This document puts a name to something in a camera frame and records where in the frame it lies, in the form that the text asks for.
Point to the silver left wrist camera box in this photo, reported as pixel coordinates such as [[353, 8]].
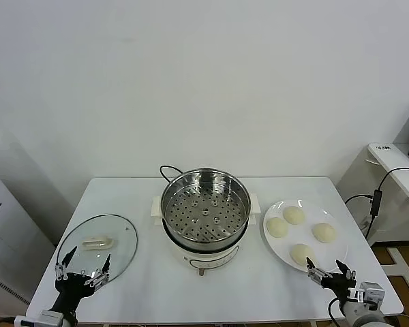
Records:
[[51, 316]]

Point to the round glass pot lid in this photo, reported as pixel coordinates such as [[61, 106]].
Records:
[[116, 238]]

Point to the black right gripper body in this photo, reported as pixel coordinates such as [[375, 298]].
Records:
[[341, 286]]

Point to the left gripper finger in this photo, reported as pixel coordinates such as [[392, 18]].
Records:
[[106, 265], [67, 259]]

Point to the steel perforated steamer basket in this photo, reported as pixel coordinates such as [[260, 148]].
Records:
[[204, 184]]

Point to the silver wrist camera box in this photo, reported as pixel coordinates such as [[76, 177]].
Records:
[[51, 316], [371, 294]]

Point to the white electric cooking pot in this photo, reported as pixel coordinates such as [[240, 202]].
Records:
[[208, 260]]

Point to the white steamed baozi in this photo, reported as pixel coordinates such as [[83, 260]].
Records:
[[302, 253], [294, 215], [323, 232], [277, 227]]

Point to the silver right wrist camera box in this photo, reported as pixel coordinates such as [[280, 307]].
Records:
[[371, 294]]

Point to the white round plate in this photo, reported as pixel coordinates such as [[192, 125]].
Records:
[[306, 235]]

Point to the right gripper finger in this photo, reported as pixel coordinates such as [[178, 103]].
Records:
[[315, 270], [347, 271]]

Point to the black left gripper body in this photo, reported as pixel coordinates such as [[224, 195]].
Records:
[[71, 287]]

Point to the small printed desk label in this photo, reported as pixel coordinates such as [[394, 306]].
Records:
[[383, 148]]

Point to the white side desk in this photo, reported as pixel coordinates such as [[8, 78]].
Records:
[[395, 153]]

